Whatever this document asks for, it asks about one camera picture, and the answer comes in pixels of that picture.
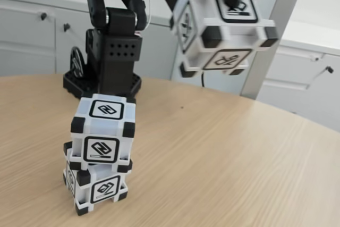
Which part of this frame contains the white cube zigzag diamond print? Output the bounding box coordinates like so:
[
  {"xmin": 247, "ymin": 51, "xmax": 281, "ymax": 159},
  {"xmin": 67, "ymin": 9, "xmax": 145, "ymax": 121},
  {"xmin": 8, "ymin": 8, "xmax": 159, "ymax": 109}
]
[{"xmin": 70, "ymin": 93, "xmax": 137, "ymax": 171}]

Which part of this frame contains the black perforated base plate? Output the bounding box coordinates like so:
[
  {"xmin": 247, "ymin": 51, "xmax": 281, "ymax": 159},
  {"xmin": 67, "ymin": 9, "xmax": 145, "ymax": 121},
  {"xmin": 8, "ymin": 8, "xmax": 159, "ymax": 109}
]
[{"xmin": 63, "ymin": 69, "xmax": 143, "ymax": 98}]

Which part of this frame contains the white cube crossed lines print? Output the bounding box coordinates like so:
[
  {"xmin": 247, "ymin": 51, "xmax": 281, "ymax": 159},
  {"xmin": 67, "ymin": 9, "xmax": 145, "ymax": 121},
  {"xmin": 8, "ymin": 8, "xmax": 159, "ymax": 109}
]
[{"xmin": 169, "ymin": 0, "xmax": 279, "ymax": 77}]

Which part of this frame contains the black disc white line logo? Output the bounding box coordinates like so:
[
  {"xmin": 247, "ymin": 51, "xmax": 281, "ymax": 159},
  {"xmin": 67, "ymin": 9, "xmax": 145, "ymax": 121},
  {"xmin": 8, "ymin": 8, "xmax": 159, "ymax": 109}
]
[{"xmin": 69, "ymin": 46, "xmax": 87, "ymax": 79}]

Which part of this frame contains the white cabinet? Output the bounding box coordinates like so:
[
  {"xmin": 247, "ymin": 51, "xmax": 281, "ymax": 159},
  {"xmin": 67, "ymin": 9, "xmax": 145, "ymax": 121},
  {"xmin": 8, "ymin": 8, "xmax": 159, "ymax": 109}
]
[
  {"xmin": 261, "ymin": 38, "xmax": 340, "ymax": 132},
  {"xmin": 0, "ymin": 0, "xmax": 176, "ymax": 79}
]

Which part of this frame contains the grey metal post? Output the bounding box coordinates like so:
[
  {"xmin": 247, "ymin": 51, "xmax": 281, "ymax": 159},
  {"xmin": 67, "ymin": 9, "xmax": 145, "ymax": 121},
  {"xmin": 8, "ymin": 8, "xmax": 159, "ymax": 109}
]
[{"xmin": 240, "ymin": 0, "xmax": 309, "ymax": 100}]

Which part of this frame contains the white cube overlapping squares print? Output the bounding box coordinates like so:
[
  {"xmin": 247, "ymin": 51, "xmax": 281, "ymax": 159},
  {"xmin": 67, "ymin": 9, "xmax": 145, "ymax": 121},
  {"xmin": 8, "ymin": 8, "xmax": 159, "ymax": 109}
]
[{"xmin": 63, "ymin": 141, "xmax": 133, "ymax": 216}]

